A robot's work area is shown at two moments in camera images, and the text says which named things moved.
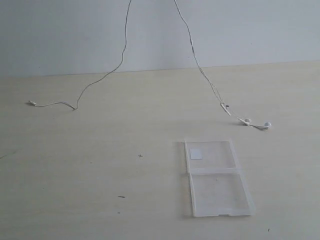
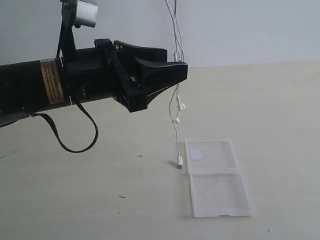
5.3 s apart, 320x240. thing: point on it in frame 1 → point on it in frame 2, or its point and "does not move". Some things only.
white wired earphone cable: x=245 y=120 → x=175 y=106
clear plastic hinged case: x=217 y=184 does not move
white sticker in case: x=196 y=154 does not move
